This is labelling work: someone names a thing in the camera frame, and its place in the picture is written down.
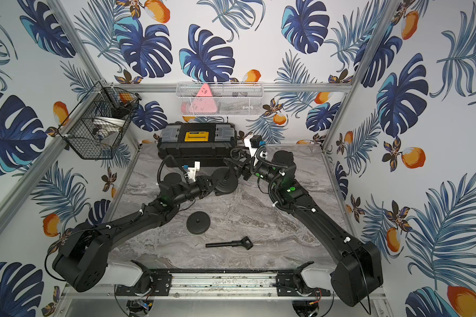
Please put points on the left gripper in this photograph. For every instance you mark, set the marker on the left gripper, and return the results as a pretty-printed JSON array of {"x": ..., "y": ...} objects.
[{"x": 209, "y": 185}]

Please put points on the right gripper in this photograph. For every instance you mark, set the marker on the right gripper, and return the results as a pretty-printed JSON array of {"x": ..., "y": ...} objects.
[{"x": 250, "y": 166}]

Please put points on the black round stand base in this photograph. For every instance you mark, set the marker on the black round stand base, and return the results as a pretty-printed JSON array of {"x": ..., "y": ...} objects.
[{"x": 198, "y": 223}]

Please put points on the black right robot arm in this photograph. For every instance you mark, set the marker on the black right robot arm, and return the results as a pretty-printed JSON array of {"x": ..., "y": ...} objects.
[{"x": 358, "y": 268}]

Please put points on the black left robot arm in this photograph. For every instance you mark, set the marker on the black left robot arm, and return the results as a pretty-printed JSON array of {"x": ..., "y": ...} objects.
[{"x": 82, "y": 260}]

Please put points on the black plastic toolbox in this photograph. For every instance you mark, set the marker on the black plastic toolbox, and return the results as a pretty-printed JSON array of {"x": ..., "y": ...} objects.
[{"x": 208, "y": 143}]

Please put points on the pink triangular object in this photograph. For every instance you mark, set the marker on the pink triangular object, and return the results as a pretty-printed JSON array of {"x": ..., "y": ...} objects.
[{"x": 203, "y": 103}]

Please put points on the white mesh wall basket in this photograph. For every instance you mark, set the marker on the white mesh wall basket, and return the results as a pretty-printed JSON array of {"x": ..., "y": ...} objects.
[{"x": 232, "y": 98}]

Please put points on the aluminium front rail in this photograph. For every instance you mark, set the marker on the aluminium front rail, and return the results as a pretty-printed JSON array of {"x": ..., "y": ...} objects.
[{"x": 213, "y": 284}]

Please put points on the black wire basket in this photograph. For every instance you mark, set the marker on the black wire basket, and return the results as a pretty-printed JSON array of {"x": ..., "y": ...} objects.
[{"x": 103, "y": 118}]

